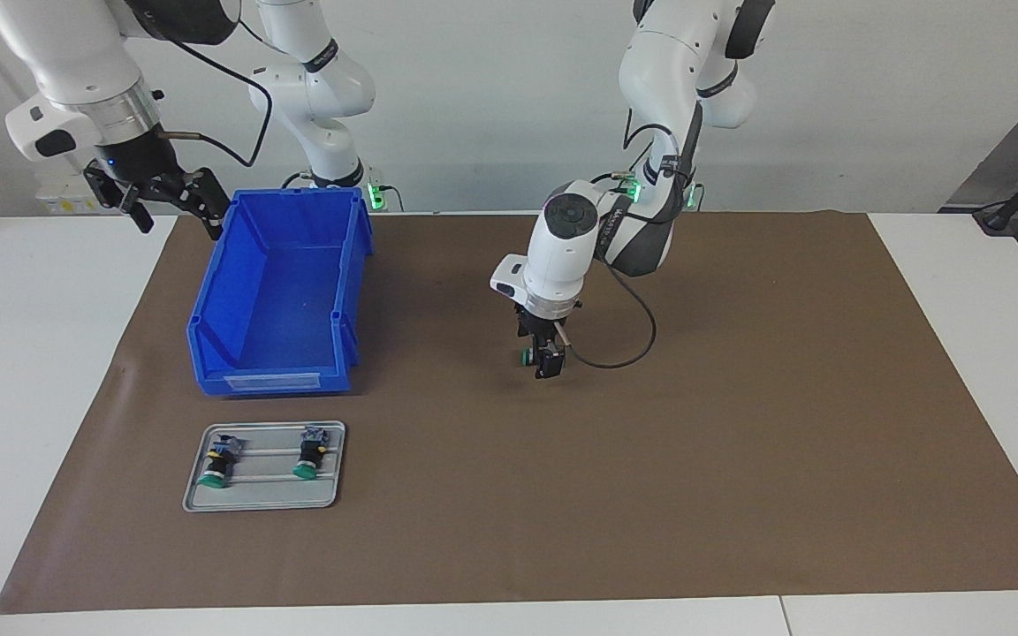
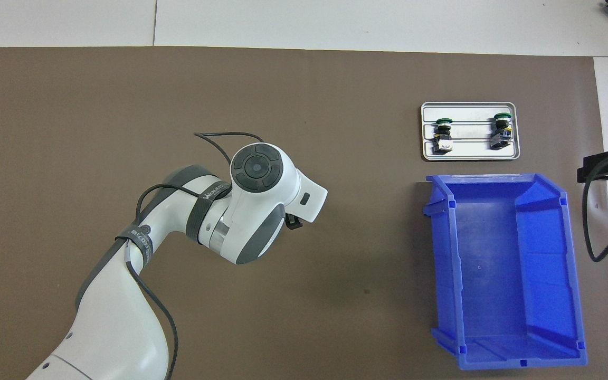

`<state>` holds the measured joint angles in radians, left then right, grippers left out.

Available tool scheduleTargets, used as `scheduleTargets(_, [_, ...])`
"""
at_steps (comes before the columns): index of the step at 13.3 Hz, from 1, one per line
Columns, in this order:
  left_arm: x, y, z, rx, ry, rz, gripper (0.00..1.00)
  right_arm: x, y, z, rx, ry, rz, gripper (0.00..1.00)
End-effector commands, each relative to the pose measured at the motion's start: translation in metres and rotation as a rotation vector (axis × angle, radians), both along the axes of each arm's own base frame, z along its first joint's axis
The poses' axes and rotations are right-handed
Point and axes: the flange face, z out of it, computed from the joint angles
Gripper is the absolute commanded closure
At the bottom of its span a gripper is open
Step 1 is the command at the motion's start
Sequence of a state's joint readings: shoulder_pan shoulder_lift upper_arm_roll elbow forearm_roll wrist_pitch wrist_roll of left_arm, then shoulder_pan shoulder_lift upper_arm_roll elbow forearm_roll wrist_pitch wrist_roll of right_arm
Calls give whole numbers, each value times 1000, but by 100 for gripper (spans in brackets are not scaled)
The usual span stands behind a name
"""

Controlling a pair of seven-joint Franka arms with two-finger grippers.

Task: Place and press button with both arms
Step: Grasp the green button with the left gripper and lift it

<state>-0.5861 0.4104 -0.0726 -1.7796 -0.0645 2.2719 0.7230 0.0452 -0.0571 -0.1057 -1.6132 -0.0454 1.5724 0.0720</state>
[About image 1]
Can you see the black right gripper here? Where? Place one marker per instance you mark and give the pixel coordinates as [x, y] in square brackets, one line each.
[138, 159]

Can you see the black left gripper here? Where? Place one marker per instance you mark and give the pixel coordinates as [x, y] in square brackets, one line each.
[537, 322]

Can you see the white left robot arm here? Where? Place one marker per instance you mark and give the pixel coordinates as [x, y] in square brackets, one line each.
[562, 247]

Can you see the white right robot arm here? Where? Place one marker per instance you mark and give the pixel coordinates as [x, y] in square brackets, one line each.
[76, 53]

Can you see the blue plastic storage bin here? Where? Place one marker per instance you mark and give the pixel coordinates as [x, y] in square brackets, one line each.
[279, 300]

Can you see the brown table mat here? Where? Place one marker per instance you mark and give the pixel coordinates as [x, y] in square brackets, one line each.
[650, 486]

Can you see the silver metal tray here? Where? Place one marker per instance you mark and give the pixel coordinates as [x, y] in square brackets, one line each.
[262, 495]

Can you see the white wall socket box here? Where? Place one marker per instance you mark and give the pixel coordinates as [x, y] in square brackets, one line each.
[63, 201]

